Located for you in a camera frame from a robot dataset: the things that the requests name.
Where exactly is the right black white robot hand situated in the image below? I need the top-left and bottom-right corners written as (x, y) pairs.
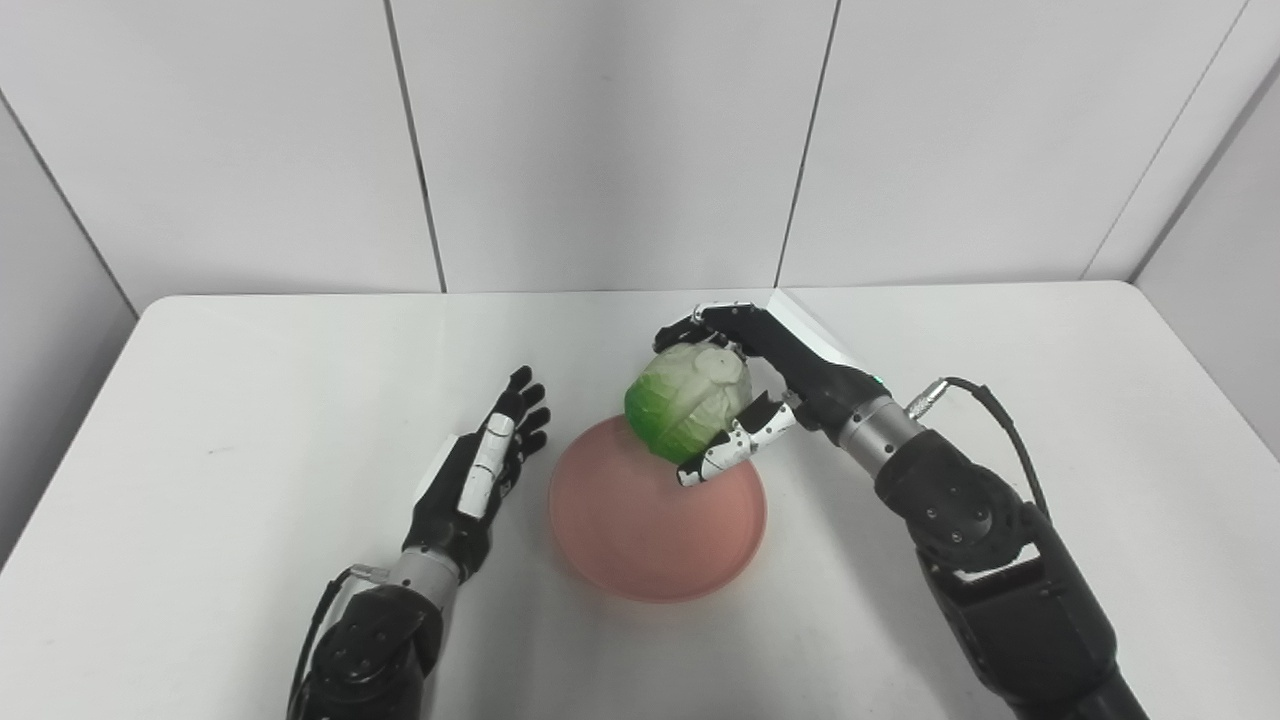
top-left (654, 289), bottom-right (889, 489)

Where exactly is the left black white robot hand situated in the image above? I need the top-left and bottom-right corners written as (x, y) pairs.
top-left (402, 366), bottom-right (552, 583)

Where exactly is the green white cabbage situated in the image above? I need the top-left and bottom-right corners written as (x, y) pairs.
top-left (624, 342), bottom-right (754, 466)

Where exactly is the pink round plate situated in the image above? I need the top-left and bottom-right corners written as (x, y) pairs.
top-left (548, 415), bottom-right (769, 603)

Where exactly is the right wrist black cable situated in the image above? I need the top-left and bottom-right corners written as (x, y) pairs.
top-left (907, 377), bottom-right (1052, 523)

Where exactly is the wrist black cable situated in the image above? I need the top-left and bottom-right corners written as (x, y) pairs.
top-left (286, 564), bottom-right (392, 719)
top-left (907, 377), bottom-right (1052, 523)

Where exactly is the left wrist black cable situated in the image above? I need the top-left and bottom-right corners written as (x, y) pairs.
top-left (286, 564), bottom-right (392, 719)

